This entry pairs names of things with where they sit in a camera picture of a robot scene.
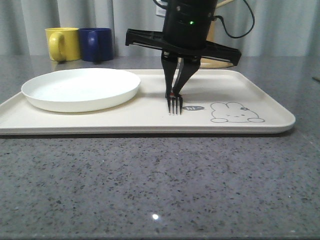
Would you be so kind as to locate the white round plate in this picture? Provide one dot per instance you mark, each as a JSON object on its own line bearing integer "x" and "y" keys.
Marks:
{"x": 81, "y": 90}

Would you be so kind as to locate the dark blue mug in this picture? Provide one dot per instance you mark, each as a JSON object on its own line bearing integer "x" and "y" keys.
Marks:
{"x": 96, "y": 44}

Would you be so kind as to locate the wooden mug tree stand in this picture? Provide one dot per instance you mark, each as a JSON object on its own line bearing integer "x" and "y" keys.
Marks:
{"x": 211, "y": 63}

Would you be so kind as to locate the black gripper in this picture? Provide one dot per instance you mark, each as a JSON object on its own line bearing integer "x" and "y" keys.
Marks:
{"x": 185, "y": 30}

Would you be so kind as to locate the cream rabbit serving tray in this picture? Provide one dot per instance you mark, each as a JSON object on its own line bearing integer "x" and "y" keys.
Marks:
{"x": 214, "y": 101}

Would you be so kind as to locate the silver fork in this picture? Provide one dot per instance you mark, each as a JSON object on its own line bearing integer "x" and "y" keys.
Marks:
{"x": 174, "y": 103}

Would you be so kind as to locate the yellow mug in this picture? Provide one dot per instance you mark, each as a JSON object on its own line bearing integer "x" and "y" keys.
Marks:
{"x": 63, "y": 43}

